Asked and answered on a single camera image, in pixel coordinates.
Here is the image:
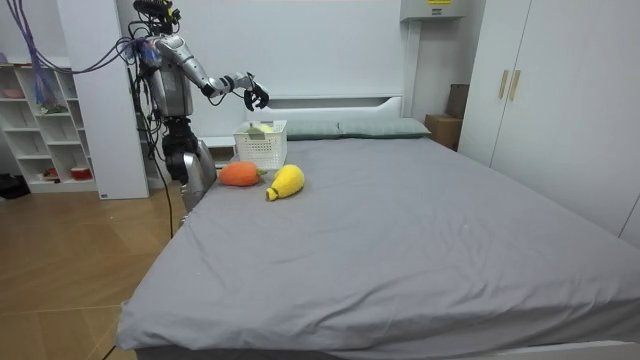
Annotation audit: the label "black floor cable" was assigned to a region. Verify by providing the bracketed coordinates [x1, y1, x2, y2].
[144, 114, 175, 240]

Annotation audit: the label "white open shelf unit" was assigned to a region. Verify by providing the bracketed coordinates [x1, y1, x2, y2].
[0, 62, 99, 195]

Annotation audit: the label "robot body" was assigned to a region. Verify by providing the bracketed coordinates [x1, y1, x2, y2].
[130, 0, 196, 120]

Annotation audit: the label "grey bed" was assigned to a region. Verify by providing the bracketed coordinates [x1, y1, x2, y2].
[115, 94, 640, 360]

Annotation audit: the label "orange carrot soft toy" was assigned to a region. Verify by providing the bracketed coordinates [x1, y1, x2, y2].
[218, 160, 268, 188]

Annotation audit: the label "yellow banana soft toy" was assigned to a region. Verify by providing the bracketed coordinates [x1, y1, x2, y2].
[265, 164, 306, 202]

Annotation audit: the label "white nightstand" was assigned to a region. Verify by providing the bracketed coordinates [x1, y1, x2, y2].
[198, 135, 237, 170]

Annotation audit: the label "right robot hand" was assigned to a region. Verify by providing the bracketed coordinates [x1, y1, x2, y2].
[243, 73, 271, 112]

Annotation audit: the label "grey wall box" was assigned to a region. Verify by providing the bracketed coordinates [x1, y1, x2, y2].
[399, 0, 469, 23]

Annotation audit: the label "cable bundle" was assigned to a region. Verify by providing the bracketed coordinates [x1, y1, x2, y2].
[4, 0, 151, 107]

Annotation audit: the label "tall white cabinet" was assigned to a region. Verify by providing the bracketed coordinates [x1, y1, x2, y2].
[55, 0, 150, 201]

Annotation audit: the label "robot legs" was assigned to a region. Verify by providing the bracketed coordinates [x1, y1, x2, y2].
[160, 117, 219, 215]

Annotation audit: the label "green pillow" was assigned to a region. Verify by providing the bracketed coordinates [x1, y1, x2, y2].
[338, 117, 431, 140]

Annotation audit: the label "black bag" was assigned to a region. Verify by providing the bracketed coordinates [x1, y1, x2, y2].
[0, 173, 31, 201]

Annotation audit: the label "white wardrobe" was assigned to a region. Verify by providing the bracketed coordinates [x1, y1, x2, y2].
[457, 0, 640, 249]

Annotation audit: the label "dark brown cardboard box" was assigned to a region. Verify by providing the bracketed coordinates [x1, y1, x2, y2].
[445, 83, 471, 120]

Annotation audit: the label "light brown cardboard box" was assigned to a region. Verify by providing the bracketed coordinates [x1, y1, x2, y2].
[424, 113, 464, 152]

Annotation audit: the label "white perforated plastic basket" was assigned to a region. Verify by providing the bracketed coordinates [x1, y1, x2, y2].
[232, 119, 289, 171]

